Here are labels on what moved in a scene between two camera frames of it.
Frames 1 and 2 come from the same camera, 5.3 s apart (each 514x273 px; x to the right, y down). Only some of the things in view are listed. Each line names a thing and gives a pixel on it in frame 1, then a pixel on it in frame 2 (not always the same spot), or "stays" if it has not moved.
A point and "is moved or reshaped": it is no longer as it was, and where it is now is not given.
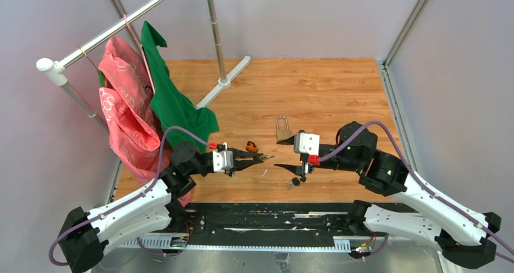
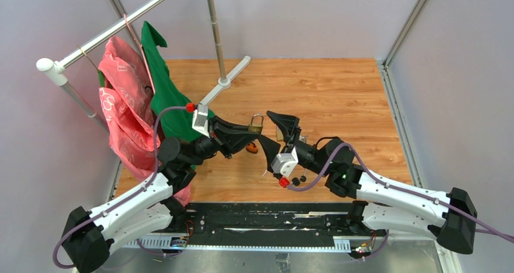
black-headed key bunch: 296,182 stays
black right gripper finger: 296,169 to 271,148
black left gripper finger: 240,153 to 239,134
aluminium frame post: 399,122 stays
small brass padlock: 264,156 is moved or reshaped
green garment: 182,121 stays
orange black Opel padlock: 251,147 stays
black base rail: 274,227 stays
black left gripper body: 230,171 to 219,138
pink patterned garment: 126,96 stays
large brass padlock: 282,134 stays
